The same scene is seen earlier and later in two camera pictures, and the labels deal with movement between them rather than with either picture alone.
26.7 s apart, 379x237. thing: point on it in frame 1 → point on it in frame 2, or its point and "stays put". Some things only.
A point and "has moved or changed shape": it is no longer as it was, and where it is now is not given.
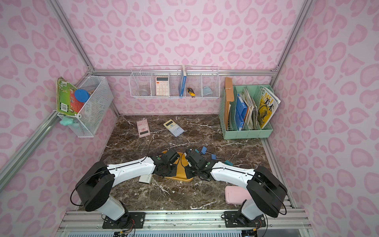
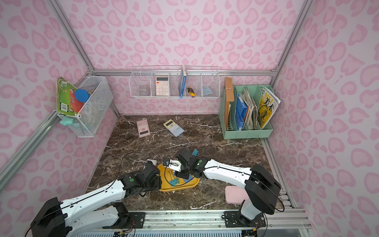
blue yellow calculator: (174, 128) stays put
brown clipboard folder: (228, 97) stays put
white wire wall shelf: (173, 82) stays put
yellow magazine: (269, 104) stays put
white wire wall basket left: (85, 123) stays put
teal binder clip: (229, 163) has moved or changed shape
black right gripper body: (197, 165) stays put
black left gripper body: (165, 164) → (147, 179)
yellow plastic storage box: (181, 172) has moved or changed shape
